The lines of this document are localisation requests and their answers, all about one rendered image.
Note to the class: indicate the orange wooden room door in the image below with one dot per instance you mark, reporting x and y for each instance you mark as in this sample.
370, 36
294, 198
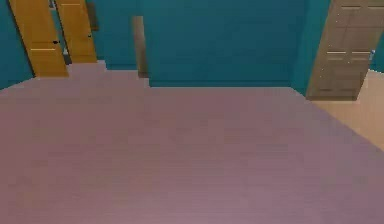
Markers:
40, 36
78, 33

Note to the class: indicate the grey-brown panelled room door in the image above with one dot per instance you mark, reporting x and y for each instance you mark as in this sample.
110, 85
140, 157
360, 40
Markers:
346, 50

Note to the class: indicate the brown narrow room door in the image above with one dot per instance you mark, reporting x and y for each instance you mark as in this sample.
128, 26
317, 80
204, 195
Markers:
140, 46

